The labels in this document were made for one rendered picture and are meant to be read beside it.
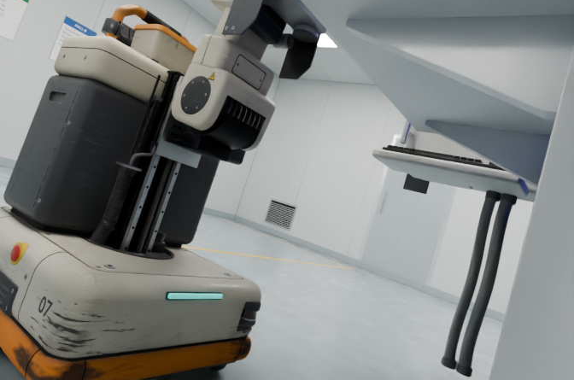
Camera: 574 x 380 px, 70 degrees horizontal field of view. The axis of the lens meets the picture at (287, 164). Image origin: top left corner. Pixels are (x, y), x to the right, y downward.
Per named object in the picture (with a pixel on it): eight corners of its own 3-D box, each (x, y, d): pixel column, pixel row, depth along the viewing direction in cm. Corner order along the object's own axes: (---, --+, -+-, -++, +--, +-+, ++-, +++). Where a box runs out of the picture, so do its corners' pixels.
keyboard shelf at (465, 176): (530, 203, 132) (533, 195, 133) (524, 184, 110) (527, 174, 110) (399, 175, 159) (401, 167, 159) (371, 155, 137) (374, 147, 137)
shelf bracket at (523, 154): (565, 198, 91) (578, 143, 92) (565, 195, 89) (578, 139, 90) (416, 168, 111) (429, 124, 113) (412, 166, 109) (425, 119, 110)
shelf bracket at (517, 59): (565, 122, 51) (588, 26, 52) (565, 114, 49) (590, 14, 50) (332, 96, 71) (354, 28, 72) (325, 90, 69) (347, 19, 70)
